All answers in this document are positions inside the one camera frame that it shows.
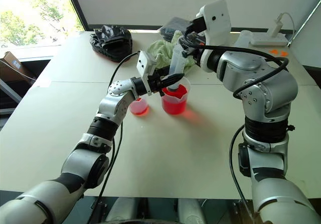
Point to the white plastic container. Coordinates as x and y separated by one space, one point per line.
243 38

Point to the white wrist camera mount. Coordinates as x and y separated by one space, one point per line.
144 64
218 20

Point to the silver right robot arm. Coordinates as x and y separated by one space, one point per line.
265 88

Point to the small orange piece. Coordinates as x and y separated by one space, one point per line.
274 51
284 53

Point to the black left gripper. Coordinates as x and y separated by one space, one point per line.
154 83

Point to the clear plastic syringe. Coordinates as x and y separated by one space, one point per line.
175 63

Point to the black window frame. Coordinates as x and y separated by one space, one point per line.
75 6

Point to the dark folded fabric item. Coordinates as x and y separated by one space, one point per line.
173 25

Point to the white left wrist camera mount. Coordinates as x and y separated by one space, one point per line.
144 64

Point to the large cup with red liquid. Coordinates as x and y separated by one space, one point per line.
174 106

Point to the brown cardboard box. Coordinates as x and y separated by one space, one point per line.
12 65

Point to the white plug charger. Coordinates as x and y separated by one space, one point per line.
276 28

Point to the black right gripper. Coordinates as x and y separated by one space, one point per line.
195 39

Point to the small cup with red liquid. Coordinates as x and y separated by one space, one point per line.
139 109

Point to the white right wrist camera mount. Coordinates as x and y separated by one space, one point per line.
218 20

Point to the light green cloth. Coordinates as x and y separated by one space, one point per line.
163 50

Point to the white power strip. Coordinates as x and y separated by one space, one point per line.
265 41

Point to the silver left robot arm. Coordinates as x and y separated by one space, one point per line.
80 158

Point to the black crumpled bag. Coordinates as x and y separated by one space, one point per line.
113 45

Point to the grey rounded shape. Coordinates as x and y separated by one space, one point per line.
189 210

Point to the grey metal frame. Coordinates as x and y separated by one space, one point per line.
10 93

